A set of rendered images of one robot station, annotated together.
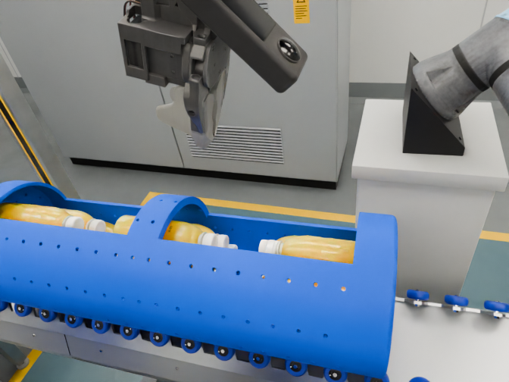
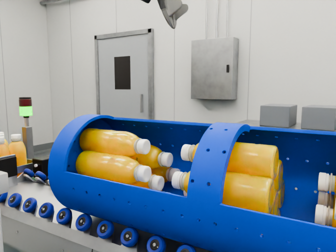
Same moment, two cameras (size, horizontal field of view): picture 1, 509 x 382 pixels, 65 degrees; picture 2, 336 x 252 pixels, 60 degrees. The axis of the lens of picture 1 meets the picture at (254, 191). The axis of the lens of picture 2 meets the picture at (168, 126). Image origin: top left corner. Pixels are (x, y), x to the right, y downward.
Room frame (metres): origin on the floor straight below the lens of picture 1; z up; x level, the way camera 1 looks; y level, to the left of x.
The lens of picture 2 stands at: (1.21, 0.15, 1.31)
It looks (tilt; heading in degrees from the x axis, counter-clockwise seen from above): 8 degrees down; 188
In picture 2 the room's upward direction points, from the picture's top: straight up
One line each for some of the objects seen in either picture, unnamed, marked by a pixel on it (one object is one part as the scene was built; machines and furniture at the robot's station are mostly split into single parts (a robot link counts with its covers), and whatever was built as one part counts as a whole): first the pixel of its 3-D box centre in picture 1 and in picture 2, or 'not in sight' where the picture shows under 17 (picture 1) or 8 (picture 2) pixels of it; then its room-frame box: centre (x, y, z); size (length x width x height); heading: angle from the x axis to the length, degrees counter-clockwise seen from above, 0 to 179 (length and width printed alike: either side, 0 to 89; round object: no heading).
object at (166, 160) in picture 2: not in sight; (165, 159); (0.45, 0.04, 1.12); 0.04 x 0.02 x 0.04; 158
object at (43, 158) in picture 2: not in sight; (43, 168); (0.04, -0.58, 0.95); 0.10 x 0.07 x 0.10; 158
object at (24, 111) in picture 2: not in sight; (25, 111); (-0.24, -0.84, 1.18); 0.06 x 0.06 x 0.05
